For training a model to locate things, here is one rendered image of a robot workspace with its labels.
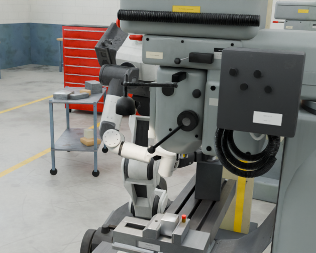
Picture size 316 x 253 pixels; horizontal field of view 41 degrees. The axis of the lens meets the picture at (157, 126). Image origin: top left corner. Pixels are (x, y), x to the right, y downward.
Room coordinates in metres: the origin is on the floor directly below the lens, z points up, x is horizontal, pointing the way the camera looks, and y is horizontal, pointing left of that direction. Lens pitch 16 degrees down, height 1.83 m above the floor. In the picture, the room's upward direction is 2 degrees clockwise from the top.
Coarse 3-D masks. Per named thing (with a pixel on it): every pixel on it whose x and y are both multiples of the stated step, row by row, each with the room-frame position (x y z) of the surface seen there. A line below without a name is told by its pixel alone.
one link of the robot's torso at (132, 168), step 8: (136, 120) 2.15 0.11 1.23; (144, 120) 2.15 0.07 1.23; (136, 128) 2.15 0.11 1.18; (144, 128) 2.14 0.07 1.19; (136, 136) 2.14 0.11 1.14; (144, 136) 2.13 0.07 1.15; (136, 144) 2.13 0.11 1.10; (144, 144) 2.12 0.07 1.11; (152, 144) 2.12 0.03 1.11; (128, 160) 2.05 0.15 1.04; (136, 160) 2.04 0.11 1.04; (152, 160) 2.04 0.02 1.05; (128, 168) 2.03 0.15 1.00; (136, 168) 2.02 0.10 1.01; (144, 168) 2.01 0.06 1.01; (152, 168) 2.02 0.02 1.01; (128, 176) 2.05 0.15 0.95; (136, 176) 2.03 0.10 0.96; (144, 176) 2.02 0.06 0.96; (152, 176) 2.03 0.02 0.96
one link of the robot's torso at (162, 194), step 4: (156, 188) 2.37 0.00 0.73; (156, 192) 2.33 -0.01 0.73; (160, 192) 2.33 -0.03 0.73; (164, 192) 2.32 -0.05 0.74; (160, 196) 2.33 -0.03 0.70; (164, 196) 2.29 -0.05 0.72; (160, 200) 2.21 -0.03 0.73; (164, 200) 2.26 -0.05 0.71; (160, 204) 2.19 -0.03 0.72; (164, 204) 2.26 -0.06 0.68; (160, 208) 2.18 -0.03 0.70; (164, 208) 2.27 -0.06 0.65; (160, 212) 2.18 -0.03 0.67
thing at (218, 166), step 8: (208, 160) 1.83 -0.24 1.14; (216, 160) 1.83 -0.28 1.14; (200, 168) 1.82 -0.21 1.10; (208, 168) 1.81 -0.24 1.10; (216, 168) 1.80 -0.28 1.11; (200, 176) 1.82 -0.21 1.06; (208, 176) 1.81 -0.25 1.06; (216, 176) 1.80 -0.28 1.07; (200, 184) 1.81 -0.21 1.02; (208, 184) 1.81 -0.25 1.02; (216, 184) 1.80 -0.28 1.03; (200, 192) 1.81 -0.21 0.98; (208, 192) 1.81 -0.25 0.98; (216, 192) 1.80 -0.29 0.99; (216, 200) 1.80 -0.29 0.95
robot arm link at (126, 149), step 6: (120, 144) 1.71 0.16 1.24; (126, 144) 1.72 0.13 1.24; (132, 144) 1.72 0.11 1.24; (114, 150) 1.71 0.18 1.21; (120, 150) 1.70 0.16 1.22; (126, 150) 1.70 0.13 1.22; (132, 150) 1.70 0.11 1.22; (138, 150) 1.70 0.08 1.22; (144, 150) 1.70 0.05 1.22; (126, 156) 1.70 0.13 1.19; (132, 156) 1.70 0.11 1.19; (138, 156) 1.69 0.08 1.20
